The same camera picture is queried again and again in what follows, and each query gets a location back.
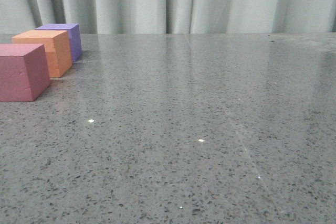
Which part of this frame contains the orange foam cube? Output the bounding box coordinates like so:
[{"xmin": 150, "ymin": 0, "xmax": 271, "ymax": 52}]
[{"xmin": 12, "ymin": 30, "xmax": 72, "ymax": 78}]

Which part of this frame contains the purple foam cube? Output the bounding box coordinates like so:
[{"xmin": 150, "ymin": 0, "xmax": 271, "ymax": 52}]
[{"xmin": 36, "ymin": 23, "xmax": 82, "ymax": 62}]

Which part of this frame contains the pale green curtain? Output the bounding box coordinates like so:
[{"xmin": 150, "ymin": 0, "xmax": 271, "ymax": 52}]
[{"xmin": 1, "ymin": 0, "xmax": 335, "ymax": 34}]

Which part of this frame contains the pink foam cube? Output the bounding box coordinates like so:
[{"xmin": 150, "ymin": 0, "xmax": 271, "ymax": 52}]
[{"xmin": 1, "ymin": 44, "xmax": 51, "ymax": 102}]

